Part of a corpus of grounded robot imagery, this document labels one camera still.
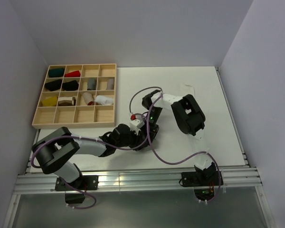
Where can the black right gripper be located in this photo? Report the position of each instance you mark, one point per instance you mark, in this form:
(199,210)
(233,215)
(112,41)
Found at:
(153,129)

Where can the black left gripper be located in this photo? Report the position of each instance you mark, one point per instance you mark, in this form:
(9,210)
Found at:
(138,140)

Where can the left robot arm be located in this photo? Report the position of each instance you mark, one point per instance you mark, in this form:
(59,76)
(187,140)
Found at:
(52,153)

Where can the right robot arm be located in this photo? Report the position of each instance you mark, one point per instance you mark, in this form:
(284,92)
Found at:
(190,120)

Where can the beige rolled sock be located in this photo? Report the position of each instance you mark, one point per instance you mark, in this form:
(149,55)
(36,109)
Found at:
(88,98)

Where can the light grey rolled sock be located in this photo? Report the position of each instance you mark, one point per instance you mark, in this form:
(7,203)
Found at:
(110,84)

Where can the wooden compartment tray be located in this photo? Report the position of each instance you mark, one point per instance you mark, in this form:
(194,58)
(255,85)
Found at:
(80,115)

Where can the white brown rolled sock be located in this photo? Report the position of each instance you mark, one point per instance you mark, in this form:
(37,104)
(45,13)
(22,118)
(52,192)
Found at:
(66,101)

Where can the black rolled sock right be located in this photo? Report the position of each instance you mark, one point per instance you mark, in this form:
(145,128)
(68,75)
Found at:
(70,86)

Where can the black rolled sock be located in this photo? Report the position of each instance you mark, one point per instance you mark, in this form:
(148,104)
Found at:
(53,85)
(70,86)

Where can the red rolled sock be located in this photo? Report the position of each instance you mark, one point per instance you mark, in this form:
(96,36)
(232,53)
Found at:
(73,74)

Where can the yellow rolled sock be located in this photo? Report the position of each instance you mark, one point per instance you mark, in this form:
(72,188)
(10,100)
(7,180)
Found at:
(50,102)

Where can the black rolled sock left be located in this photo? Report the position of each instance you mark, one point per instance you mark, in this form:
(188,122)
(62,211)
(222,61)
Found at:
(53,85)

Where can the dark green rolled sock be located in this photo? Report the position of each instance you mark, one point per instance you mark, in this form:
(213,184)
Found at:
(56,72)

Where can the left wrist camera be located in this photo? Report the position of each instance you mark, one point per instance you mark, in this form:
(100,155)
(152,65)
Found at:
(136,123)

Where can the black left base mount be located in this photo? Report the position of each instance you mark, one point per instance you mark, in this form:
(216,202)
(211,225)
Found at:
(77,191)

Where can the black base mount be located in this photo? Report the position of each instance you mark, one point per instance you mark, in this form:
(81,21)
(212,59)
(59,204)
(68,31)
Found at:
(77,191)
(200,179)

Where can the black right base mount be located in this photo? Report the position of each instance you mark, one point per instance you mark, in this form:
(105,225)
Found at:
(200,179)

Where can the aluminium frame rail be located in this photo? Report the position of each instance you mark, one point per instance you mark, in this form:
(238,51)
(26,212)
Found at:
(139,180)

